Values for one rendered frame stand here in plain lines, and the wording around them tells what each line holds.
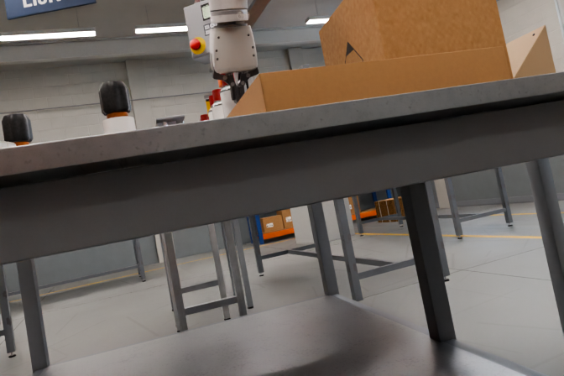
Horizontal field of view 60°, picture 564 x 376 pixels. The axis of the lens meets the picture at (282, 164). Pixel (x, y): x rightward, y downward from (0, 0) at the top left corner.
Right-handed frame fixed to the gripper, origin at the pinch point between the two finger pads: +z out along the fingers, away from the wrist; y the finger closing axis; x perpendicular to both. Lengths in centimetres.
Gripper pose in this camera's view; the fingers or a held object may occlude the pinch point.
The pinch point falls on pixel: (237, 94)
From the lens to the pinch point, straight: 113.7
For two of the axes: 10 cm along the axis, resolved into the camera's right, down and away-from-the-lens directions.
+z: 0.8, 9.6, 2.7
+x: 3.1, 2.3, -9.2
